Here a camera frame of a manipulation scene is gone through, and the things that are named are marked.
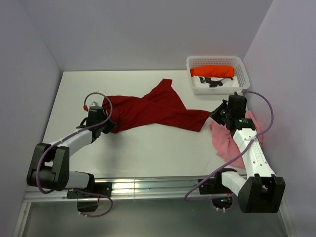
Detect white black printed t shirt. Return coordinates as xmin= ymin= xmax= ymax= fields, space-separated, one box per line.
xmin=191 ymin=76 xmax=239 ymax=88

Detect rolled orange t shirt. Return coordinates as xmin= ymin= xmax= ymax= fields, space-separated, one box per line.
xmin=190 ymin=65 xmax=235 ymax=78

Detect pink t shirt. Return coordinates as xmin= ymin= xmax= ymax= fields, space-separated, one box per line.
xmin=209 ymin=111 xmax=264 ymax=168

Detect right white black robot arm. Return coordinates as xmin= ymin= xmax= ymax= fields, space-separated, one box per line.
xmin=211 ymin=94 xmax=285 ymax=213

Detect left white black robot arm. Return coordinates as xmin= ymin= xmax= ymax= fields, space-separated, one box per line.
xmin=26 ymin=106 xmax=117 ymax=197

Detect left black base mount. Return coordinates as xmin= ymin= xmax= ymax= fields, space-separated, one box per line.
xmin=66 ymin=182 xmax=112 ymax=214

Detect white plastic basket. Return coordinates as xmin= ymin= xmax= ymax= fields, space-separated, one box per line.
xmin=186 ymin=56 xmax=250 ymax=95

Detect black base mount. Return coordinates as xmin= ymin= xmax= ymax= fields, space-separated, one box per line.
xmin=197 ymin=168 xmax=237 ymax=210
xmin=66 ymin=182 xmax=112 ymax=214

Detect dark red t shirt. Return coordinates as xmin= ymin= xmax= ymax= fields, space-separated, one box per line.
xmin=102 ymin=79 xmax=210 ymax=133

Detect aluminium rail frame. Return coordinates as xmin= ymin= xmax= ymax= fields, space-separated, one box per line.
xmin=12 ymin=93 xmax=297 ymax=237

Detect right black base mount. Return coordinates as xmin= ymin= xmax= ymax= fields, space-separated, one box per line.
xmin=197 ymin=168 xmax=237 ymax=210

